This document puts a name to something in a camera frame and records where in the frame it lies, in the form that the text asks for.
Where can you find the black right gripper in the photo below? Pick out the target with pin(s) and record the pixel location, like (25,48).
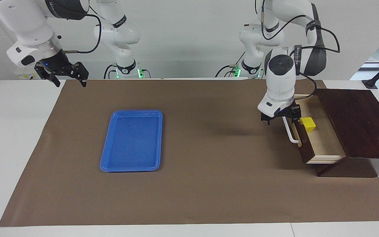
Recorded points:
(56,65)

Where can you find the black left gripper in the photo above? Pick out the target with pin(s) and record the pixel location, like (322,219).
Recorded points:
(283,113)

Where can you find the yellow cube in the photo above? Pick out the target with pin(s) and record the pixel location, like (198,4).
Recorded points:
(308,124)

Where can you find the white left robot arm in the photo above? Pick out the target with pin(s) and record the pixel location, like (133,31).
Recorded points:
(281,75)

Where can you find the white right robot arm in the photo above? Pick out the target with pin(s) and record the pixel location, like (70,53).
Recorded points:
(31,29)

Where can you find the white socket box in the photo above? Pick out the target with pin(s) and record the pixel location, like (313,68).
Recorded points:
(25,76)

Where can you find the dark wooden cabinet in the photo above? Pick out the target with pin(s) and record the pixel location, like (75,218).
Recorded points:
(360,125)

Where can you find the blue plastic tray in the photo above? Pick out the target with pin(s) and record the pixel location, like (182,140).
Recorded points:
(133,141)

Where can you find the brown paper table mat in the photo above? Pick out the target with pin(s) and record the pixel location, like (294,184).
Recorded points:
(209,184)

